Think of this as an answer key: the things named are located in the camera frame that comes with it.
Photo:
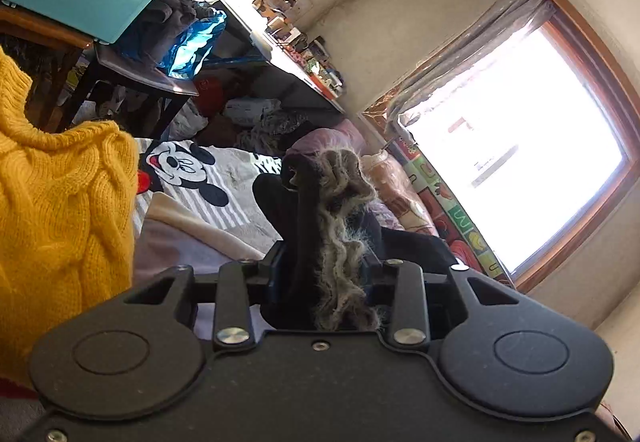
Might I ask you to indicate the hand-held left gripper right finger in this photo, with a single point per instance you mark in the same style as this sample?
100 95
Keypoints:
407 297

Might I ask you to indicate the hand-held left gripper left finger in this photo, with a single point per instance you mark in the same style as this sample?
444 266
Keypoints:
270 272

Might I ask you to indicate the black pants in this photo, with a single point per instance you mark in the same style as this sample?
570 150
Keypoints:
300 232

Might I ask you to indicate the lavender folded clothes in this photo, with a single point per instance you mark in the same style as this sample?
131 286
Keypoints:
170 242

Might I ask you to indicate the pile of clothes under desk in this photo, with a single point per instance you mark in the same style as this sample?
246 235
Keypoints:
255 114

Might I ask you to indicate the colourful alphabet foam mat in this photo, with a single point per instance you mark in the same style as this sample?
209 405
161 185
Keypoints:
450 217

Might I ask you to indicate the printed cartoon blanket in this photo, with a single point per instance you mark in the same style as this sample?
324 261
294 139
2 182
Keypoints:
235 171

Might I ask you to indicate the window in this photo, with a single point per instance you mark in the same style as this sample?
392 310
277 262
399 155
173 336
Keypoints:
525 156

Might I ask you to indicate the clutter of small desk items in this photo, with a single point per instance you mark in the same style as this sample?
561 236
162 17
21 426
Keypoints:
320 71

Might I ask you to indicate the yellow knitted sweater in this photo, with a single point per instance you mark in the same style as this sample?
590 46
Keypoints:
60 222

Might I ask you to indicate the black side table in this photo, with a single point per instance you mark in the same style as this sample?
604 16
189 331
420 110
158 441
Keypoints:
145 76

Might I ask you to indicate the black desk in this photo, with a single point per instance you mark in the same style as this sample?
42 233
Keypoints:
235 39

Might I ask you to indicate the shiny blue bag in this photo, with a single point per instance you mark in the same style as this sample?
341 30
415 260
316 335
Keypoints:
197 39

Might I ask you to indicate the grey curtain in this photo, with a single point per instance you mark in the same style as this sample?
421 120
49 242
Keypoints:
465 46

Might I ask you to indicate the grey cloth pile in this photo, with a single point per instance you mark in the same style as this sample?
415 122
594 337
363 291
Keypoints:
165 11

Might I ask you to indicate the brown wooden table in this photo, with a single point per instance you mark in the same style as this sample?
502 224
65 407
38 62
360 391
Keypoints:
40 29

